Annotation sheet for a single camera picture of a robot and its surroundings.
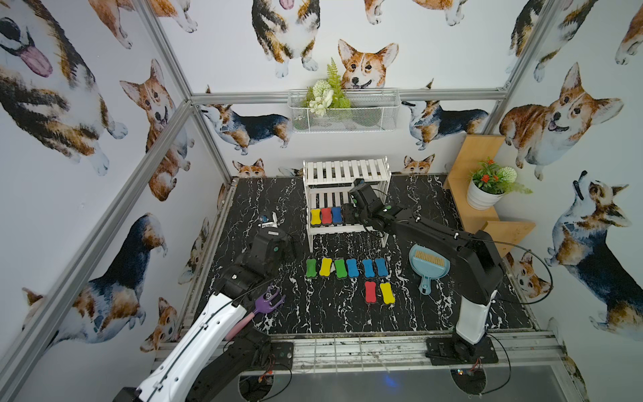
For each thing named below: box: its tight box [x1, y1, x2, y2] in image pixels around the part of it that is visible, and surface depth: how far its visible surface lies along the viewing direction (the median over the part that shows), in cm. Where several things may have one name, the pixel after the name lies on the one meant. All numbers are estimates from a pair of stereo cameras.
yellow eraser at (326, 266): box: [319, 257, 333, 277], surface depth 92 cm
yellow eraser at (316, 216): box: [310, 208, 322, 226], surface depth 91 cm
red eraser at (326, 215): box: [321, 207, 333, 225], surface depth 92 cm
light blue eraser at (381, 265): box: [375, 257, 389, 277], surface depth 92 cm
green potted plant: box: [468, 156, 534, 195], surface depth 92 cm
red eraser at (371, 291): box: [365, 281, 378, 304], surface depth 87 cm
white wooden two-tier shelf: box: [303, 157, 392, 253], surface depth 90 cm
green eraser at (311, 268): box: [306, 258, 318, 279], surface depth 92 cm
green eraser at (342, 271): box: [334, 258, 348, 279], surface depth 92 cm
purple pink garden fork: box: [224, 283, 286, 341], surface depth 85 cm
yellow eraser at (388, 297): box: [379, 282, 397, 305], surface depth 87 cm
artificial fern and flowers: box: [300, 56, 351, 117], surface depth 82 cm
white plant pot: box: [467, 179, 505, 212], surface depth 95 cm
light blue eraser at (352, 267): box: [345, 257, 360, 278], surface depth 92 cm
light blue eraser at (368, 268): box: [361, 258, 376, 279], surface depth 92 cm
